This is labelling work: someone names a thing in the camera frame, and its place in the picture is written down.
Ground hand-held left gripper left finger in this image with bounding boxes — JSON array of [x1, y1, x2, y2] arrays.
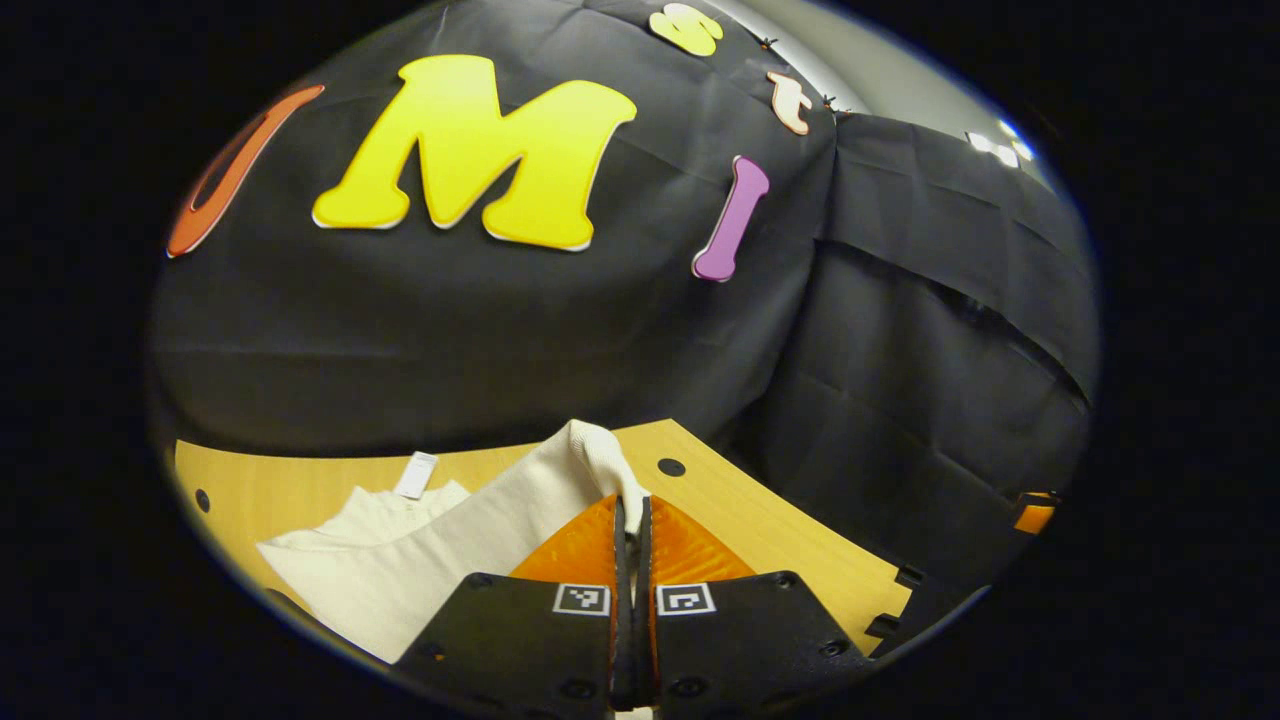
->
[[395, 495, 626, 713]]

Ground cream knit sweater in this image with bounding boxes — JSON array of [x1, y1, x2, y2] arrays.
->
[[257, 420, 651, 663]]

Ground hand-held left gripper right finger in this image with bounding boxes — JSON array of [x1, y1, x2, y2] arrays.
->
[[635, 495, 881, 716]]

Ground small ceiling light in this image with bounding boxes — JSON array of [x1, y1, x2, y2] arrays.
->
[[963, 120, 1037, 171]]

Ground black backdrop cloth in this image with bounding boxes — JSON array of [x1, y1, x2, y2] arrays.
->
[[148, 0, 1101, 651]]

